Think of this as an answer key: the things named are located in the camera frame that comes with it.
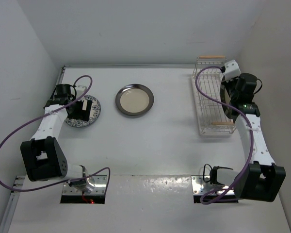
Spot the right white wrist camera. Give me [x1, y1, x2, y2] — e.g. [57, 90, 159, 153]
[223, 60, 241, 82]

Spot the black checkered rim plate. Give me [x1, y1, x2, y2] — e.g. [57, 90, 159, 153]
[219, 76, 236, 119]

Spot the blue floral plate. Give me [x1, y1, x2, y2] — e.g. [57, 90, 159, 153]
[65, 95, 101, 128]

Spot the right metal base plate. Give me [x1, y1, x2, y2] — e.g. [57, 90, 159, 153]
[191, 175, 228, 196]

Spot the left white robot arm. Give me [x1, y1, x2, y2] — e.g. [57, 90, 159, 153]
[20, 84, 97, 190]

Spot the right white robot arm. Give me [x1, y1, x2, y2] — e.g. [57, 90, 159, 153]
[220, 73, 286, 202]

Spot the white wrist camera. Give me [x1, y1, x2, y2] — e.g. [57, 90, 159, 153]
[75, 85, 87, 98]
[223, 60, 241, 82]

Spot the dark rimmed cream plate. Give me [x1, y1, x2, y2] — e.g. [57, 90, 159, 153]
[115, 83, 155, 117]

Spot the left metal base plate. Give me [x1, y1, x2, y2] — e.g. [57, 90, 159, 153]
[62, 175, 108, 196]

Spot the metal base plate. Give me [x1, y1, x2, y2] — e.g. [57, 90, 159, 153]
[62, 175, 108, 196]
[191, 175, 228, 196]

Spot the white wire dish rack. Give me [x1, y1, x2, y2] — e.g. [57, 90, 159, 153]
[191, 55, 235, 134]

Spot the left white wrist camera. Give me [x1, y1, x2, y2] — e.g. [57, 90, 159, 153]
[75, 85, 87, 98]

